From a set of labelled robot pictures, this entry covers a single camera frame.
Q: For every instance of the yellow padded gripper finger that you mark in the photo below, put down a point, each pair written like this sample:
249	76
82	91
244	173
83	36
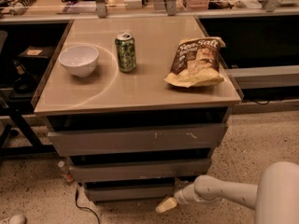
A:
167	204
180	184

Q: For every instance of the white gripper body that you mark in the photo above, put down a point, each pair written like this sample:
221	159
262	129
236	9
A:
180	195

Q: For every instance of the grey bottom drawer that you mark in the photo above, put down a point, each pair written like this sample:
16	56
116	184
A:
129	189

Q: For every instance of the grey drawer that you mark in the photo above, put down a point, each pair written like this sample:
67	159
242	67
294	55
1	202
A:
108	141
139	170
129	189

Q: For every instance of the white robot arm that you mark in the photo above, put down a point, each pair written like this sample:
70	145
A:
275	199

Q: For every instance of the grey middle drawer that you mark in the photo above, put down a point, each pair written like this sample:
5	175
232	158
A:
139	170

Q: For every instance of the grey drawer cabinet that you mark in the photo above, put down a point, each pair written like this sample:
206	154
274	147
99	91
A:
111	99

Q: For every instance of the grey top drawer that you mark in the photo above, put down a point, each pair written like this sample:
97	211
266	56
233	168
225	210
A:
108	141

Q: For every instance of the small plastic bottle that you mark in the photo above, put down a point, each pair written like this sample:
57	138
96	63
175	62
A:
65	172

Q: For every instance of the sea salt chip bag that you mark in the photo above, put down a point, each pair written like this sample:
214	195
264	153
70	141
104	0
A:
196	63

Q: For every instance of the green soda can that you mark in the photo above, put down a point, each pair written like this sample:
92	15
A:
125	46

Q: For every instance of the white shoe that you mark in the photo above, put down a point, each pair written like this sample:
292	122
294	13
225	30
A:
17	219

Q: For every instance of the white ceramic bowl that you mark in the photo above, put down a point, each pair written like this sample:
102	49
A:
80	60

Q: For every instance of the black box with label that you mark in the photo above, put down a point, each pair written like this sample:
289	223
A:
36	56

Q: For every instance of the black coiled spring tool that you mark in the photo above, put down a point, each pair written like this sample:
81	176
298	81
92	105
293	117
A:
20	7

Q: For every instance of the black desk frame leg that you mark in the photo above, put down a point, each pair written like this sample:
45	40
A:
36	145

